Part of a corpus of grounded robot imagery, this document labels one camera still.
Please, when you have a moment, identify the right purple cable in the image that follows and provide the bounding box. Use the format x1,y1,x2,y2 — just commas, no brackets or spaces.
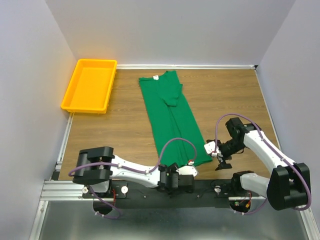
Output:
214,113,312,216

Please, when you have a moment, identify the aluminium frame rail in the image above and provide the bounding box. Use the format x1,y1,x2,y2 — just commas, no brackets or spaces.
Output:
40,180,83,201

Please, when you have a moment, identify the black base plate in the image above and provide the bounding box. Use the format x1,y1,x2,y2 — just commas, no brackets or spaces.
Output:
82,179,258,213

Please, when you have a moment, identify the yellow plastic tray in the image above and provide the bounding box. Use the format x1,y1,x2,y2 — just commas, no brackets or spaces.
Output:
60,58,117,114

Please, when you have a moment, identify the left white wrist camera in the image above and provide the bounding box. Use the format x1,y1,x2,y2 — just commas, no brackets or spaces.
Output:
176,160,199,177

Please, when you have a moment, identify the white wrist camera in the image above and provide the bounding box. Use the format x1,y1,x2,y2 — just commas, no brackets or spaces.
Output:
204,141,222,158
176,160,199,177

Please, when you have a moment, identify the purple cable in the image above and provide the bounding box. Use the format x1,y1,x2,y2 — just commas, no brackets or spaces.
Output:
214,113,312,216
68,137,198,220

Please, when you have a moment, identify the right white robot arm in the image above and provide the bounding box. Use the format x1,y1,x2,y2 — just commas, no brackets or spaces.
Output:
208,113,312,211

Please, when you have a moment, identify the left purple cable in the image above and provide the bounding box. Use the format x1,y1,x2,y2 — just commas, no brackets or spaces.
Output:
68,137,198,220

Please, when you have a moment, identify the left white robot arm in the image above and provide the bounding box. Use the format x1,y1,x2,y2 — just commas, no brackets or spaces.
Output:
68,146,198,198

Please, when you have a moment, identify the green t shirt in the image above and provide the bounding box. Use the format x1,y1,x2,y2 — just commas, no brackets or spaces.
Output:
138,71,212,167

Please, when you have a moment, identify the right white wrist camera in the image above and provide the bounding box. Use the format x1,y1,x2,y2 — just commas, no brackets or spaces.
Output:
204,141,222,158

